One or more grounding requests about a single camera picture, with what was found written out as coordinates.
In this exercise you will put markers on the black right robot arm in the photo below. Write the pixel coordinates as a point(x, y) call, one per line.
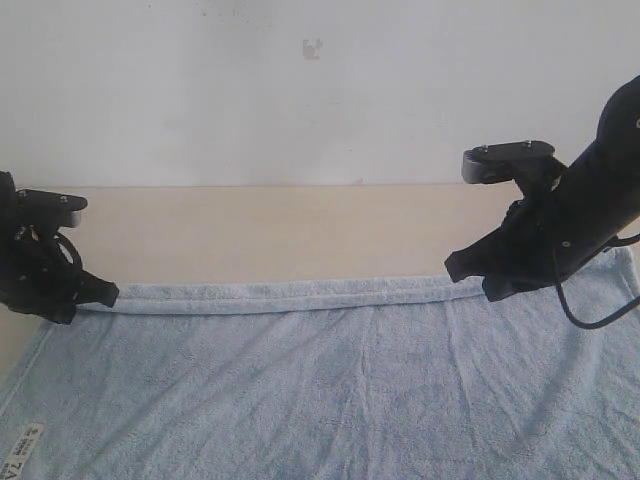
point(567, 213)

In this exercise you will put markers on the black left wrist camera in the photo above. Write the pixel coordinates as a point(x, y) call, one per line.
point(37, 208)

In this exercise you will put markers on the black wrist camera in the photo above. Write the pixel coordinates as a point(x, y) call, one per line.
point(37, 208)
point(530, 164)

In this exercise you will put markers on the light blue terry towel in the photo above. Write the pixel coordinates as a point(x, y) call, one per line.
point(388, 378)

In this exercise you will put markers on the white care label tag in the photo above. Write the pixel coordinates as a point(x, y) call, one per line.
point(22, 450)

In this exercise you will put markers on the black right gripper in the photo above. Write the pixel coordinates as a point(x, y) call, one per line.
point(525, 251)

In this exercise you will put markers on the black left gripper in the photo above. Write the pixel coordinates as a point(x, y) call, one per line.
point(42, 274)

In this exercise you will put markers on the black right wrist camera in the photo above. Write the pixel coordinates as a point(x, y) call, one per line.
point(530, 164)

